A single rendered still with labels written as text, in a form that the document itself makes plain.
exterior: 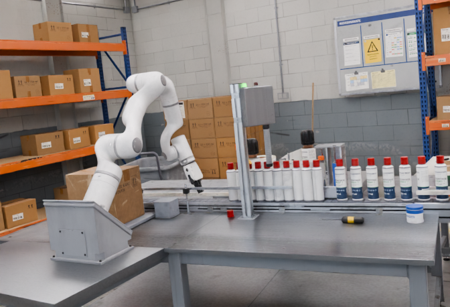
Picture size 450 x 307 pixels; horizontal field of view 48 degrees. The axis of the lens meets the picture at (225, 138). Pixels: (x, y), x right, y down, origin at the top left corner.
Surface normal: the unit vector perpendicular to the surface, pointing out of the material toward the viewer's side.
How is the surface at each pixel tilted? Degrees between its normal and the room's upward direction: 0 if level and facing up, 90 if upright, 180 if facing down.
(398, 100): 90
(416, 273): 90
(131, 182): 90
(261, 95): 90
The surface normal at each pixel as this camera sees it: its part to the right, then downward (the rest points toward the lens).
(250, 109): 0.51, 0.04
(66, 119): 0.85, -0.04
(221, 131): -0.45, 0.14
